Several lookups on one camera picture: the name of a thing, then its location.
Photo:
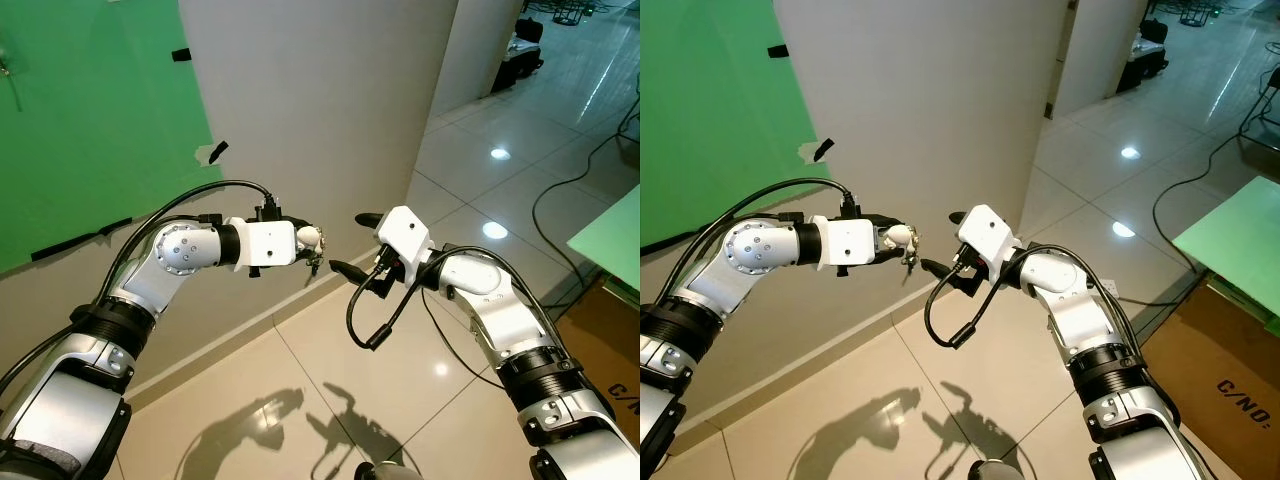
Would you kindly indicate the long black tape strip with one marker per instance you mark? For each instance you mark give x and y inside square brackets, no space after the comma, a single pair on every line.
[80,241]
[660,241]

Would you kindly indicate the black metal stand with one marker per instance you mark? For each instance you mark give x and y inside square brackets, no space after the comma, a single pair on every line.
[630,125]
[1260,125]

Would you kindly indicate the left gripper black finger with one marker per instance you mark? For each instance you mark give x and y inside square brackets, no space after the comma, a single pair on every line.
[890,257]
[302,259]
[295,221]
[890,220]

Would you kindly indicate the small black tape piece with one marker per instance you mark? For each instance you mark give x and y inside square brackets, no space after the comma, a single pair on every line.
[181,54]
[777,51]

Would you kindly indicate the green backdrop sheet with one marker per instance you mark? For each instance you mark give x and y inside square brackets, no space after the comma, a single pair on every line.
[90,130]
[710,110]

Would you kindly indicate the grey right robot foot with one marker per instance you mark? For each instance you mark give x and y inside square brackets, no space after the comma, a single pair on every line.
[385,471]
[995,469]

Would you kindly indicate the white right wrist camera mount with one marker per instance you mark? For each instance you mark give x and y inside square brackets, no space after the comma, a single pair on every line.
[988,232]
[405,235]

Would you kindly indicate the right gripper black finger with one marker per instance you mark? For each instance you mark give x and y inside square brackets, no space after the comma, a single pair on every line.
[958,215]
[347,268]
[936,267]
[366,218]

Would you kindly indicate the white wall outlet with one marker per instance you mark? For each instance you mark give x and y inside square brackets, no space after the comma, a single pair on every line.
[1113,288]

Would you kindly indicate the black office chair base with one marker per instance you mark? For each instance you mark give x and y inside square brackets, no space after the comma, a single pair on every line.
[572,12]
[1195,12]

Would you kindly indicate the black bag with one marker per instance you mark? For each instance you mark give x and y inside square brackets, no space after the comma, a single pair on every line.
[1156,30]
[529,30]

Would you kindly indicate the green table top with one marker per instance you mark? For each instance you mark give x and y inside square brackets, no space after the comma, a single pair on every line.
[615,240]
[1235,240]

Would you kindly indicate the black tape on torn corner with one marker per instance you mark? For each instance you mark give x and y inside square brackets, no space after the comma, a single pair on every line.
[824,150]
[218,151]

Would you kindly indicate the clear adhesive wall hook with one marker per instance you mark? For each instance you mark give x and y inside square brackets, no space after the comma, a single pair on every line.
[4,68]

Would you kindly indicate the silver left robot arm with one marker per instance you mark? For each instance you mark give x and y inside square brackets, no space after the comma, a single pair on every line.
[170,255]
[750,255]

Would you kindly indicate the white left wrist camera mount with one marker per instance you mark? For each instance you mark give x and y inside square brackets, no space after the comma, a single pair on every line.
[270,243]
[848,243]

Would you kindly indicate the brown cardboard box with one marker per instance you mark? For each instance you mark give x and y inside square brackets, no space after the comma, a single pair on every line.
[1220,370]
[600,340]

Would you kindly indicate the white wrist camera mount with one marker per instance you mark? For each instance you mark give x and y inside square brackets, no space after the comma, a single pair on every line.
[848,243]
[270,243]
[405,235]
[988,232]

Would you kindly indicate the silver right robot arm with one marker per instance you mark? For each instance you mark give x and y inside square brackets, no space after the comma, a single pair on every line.
[500,310]
[1075,310]

